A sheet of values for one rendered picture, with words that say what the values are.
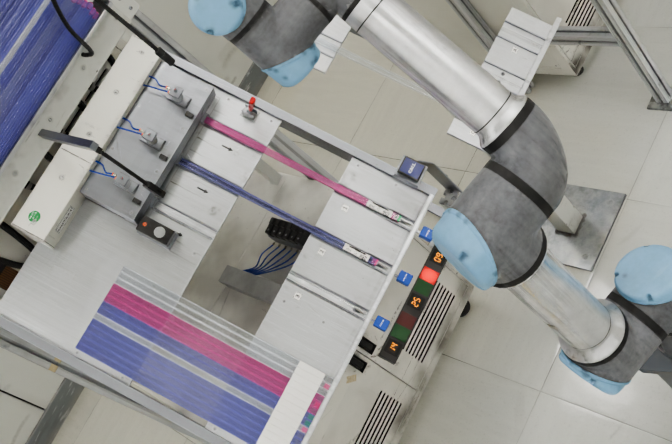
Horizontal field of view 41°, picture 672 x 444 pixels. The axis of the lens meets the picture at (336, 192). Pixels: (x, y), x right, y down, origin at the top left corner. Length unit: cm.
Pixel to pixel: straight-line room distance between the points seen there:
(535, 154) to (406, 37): 24
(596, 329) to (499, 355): 113
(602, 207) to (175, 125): 128
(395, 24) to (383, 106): 220
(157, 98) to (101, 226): 30
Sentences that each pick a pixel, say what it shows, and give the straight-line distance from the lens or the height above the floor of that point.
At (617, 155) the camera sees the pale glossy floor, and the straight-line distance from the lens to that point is 275.
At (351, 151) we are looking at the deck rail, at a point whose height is 87.
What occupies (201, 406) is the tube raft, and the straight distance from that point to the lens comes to 190.
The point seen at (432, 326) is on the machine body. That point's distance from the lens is 255.
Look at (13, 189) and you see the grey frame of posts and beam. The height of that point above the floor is 133.
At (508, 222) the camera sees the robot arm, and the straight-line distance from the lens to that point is 123.
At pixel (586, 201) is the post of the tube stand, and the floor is 1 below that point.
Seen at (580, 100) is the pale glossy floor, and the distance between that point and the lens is 294.
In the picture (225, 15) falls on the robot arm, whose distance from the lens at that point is 120.
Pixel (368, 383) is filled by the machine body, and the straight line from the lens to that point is 243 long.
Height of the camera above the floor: 208
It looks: 39 degrees down
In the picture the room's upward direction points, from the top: 50 degrees counter-clockwise
